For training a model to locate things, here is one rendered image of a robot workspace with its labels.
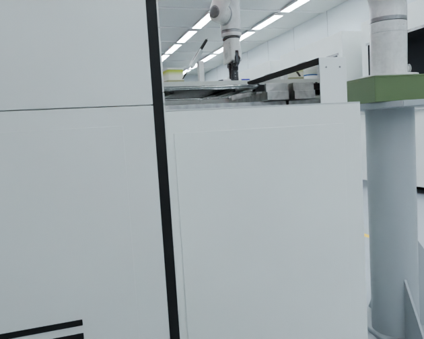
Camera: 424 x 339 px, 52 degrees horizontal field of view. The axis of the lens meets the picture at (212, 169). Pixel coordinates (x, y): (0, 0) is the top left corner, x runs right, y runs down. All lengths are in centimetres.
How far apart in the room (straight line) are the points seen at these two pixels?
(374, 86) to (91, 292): 103
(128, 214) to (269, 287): 53
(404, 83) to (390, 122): 14
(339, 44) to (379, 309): 499
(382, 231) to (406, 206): 11
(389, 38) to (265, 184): 68
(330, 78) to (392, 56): 29
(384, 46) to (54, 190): 115
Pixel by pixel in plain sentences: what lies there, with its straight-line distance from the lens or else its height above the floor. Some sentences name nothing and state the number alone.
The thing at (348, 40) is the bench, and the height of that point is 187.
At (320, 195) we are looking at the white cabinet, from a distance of 130.
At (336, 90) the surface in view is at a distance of 140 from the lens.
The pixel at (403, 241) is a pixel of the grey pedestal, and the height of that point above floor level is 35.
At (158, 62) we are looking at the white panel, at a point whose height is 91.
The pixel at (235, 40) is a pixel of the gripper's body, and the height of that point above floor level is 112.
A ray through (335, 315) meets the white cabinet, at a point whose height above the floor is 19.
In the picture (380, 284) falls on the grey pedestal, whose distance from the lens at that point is 168.
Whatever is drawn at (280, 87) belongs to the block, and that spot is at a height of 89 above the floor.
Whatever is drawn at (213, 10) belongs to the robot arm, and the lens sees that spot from 184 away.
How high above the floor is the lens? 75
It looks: 5 degrees down
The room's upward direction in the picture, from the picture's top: 4 degrees counter-clockwise
